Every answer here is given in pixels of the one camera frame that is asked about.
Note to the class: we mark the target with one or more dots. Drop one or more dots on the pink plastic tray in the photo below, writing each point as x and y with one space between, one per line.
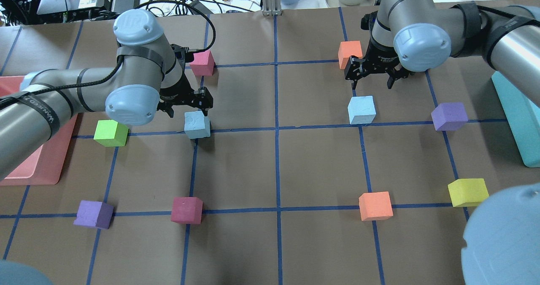
38 150

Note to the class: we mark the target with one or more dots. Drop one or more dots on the orange block near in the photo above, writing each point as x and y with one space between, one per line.
375 206

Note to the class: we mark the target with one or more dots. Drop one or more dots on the dark pink block front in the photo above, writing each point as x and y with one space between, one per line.
187 210

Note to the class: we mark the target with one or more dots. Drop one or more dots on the teal plastic bin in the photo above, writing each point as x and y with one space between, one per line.
523 117

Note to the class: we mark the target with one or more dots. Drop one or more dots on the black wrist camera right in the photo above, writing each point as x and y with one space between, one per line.
368 20

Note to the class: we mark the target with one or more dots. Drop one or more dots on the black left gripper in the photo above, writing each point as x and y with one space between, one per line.
176 93

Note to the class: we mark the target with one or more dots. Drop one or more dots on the pink block near left arm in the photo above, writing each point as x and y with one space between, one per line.
203 64

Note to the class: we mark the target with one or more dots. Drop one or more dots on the yellow foam block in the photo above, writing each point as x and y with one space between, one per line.
468 192

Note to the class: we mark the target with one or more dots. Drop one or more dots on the green foam block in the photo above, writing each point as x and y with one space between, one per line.
110 133

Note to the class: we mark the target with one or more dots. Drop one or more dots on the light blue block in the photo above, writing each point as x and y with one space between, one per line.
361 110
196 125

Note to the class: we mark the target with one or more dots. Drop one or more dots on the orange block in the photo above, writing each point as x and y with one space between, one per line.
348 49
375 206

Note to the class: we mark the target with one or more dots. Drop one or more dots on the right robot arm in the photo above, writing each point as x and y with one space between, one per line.
411 36

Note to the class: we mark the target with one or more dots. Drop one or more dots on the orange block far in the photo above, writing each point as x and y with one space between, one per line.
348 49

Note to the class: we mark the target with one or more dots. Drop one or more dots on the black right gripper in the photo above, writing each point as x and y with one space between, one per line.
381 56

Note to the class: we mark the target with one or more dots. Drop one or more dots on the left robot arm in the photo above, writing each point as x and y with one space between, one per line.
149 76

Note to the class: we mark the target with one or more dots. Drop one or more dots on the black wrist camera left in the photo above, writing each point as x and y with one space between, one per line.
183 54

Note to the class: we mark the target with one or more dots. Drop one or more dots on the purple block near tray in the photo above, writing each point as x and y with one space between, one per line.
94 214

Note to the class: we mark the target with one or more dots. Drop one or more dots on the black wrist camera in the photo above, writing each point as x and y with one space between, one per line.
368 20
183 54

